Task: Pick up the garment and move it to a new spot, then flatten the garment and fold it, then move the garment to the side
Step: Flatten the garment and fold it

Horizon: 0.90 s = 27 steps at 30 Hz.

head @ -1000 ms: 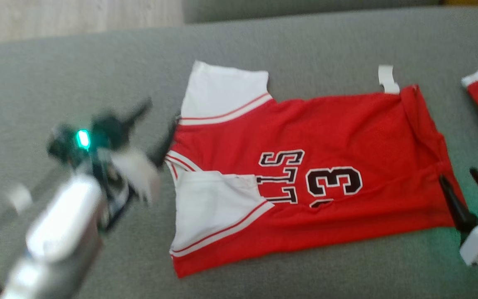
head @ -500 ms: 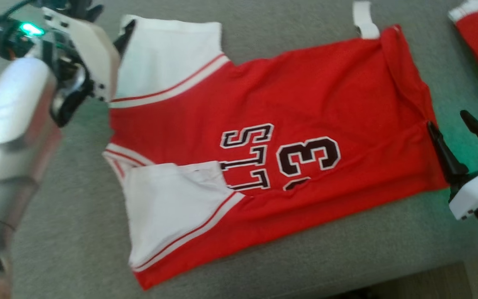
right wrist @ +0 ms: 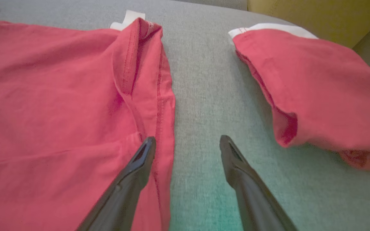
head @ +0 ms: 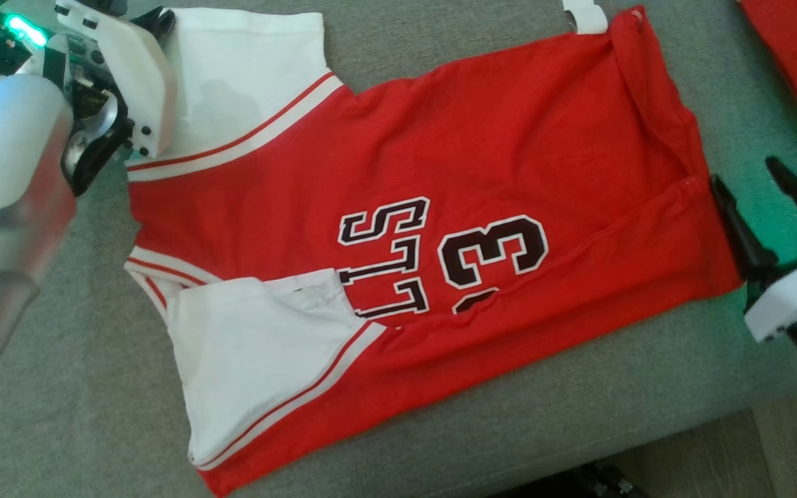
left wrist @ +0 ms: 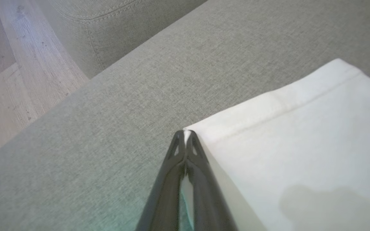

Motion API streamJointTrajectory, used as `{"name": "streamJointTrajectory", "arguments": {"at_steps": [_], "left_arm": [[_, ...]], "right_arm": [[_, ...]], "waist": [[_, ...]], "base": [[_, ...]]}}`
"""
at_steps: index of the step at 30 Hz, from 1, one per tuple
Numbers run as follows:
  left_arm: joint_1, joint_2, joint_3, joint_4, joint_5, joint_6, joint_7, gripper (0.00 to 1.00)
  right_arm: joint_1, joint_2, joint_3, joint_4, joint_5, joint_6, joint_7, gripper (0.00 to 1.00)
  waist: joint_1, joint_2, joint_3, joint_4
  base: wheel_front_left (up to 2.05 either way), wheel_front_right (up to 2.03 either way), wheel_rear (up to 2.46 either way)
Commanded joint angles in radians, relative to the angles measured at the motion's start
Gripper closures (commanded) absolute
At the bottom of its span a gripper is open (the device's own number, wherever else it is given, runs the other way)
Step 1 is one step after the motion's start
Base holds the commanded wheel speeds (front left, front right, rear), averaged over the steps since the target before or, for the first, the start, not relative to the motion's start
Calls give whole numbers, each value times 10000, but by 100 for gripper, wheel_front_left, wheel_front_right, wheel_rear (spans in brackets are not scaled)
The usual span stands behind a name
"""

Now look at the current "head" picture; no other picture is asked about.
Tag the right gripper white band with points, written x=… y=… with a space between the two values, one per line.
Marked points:
x=796 y=297

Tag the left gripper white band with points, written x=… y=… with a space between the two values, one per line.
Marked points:
x=132 y=83

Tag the red white basketball jersey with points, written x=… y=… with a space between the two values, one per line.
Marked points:
x=440 y=173

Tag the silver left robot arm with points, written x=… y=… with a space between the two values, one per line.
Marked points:
x=4 y=228

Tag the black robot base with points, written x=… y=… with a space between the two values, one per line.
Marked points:
x=599 y=482

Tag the large grey sofa seat cushion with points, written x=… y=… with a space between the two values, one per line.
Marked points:
x=59 y=415

